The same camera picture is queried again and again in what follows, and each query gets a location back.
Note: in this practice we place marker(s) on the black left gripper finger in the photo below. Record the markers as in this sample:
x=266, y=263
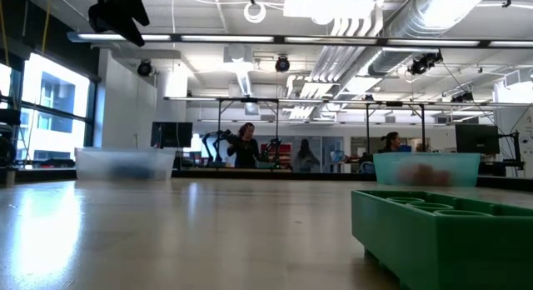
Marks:
x=139, y=16
x=116, y=25

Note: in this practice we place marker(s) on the black background robot arm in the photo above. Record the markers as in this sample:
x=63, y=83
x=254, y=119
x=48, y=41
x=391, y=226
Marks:
x=272, y=143
x=218, y=133

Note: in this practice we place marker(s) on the black computer monitor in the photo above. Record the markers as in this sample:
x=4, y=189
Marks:
x=476, y=138
x=172, y=134

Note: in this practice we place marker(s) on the clear plastic bin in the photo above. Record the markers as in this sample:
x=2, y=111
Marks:
x=104, y=161

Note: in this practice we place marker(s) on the dark desk equipment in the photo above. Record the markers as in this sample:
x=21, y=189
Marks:
x=8, y=117

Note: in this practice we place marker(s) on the standing person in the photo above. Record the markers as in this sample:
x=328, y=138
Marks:
x=245, y=150

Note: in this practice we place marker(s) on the grey cylindrical stub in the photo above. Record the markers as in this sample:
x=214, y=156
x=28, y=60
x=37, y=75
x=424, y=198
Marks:
x=7, y=178

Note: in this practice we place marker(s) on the red storage shelf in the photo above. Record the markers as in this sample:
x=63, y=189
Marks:
x=286, y=150

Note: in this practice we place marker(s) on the walking person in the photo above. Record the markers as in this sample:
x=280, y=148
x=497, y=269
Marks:
x=306, y=158

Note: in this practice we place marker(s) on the blue office chair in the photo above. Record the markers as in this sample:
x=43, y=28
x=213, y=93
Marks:
x=367, y=168

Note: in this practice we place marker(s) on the seated person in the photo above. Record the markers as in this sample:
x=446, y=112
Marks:
x=391, y=142

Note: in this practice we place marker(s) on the blue background box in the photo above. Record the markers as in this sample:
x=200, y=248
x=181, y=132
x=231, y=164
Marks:
x=406, y=148

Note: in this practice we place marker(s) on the teal translucent plastic bin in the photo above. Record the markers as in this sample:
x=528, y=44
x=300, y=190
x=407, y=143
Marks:
x=458, y=165

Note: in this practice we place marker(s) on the green toy brick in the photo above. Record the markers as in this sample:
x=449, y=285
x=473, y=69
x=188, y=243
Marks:
x=441, y=240

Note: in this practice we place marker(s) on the black aluminium table frame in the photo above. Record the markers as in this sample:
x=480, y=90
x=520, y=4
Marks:
x=208, y=173

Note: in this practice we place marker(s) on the black ceiling camera cluster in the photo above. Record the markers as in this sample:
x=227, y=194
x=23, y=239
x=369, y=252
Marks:
x=422, y=64

